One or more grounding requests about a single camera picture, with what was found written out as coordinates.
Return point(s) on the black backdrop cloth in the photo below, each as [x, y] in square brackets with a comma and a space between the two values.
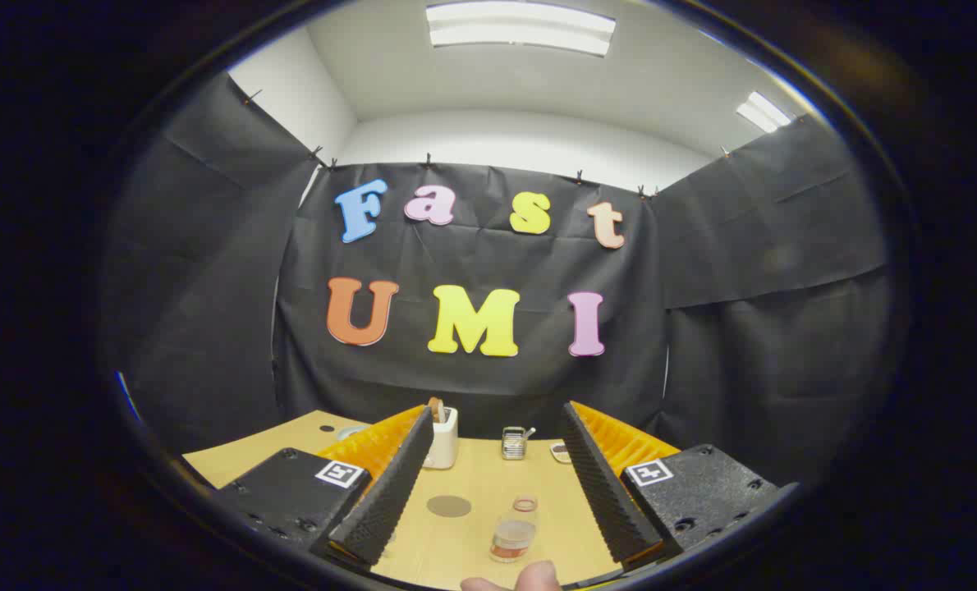
[472, 386]

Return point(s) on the small metal basket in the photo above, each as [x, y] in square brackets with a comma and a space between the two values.
[514, 444]

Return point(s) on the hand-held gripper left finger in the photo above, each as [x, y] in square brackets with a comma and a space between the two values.
[390, 492]

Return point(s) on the round brown coaster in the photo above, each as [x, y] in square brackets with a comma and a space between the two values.
[449, 506]

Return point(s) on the clear juice bottle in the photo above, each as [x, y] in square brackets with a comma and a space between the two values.
[513, 533]

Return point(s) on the long ceiling light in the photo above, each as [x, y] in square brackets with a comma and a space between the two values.
[521, 26]

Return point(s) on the small ceiling light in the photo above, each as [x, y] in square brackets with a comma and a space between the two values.
[763, 112]

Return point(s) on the white toaster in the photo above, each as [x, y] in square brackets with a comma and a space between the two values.
[444, 447]

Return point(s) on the pale green plate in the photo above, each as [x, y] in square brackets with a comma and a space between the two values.
[350, 432]

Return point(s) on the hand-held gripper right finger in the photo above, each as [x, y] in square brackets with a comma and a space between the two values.
[607, 492]

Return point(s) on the wooden table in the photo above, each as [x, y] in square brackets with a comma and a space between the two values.
[488, 478]

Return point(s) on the bread slice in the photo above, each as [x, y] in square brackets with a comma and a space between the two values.
[436, 409]

